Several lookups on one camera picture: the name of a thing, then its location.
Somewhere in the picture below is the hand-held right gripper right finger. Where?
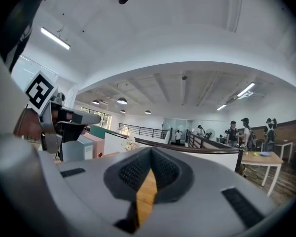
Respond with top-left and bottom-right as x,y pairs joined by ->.
150,147 -> 286,237

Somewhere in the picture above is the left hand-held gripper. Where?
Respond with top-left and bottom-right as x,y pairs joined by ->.
24,70 -> 101,162

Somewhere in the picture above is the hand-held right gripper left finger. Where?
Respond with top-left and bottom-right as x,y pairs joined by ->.
0,133 -> 153,237

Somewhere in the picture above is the pink file box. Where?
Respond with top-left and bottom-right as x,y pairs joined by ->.
81,132 -> 106,159

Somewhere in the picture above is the blue file box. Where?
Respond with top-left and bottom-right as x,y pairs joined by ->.
61,134 -> 94,161

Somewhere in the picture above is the green partition panel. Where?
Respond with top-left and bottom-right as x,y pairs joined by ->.
88,125 -> 107,140

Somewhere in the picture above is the black railing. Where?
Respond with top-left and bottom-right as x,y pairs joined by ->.
118,122 -> 169,139

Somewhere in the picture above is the wooden table with white legs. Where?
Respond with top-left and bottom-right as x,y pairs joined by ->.
240,151 -> 284,198

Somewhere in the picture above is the white side table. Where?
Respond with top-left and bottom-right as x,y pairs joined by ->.
261,141 -> 294,163

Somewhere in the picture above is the person's black clothing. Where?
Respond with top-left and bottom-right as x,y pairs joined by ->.
0,0 -> 49,73

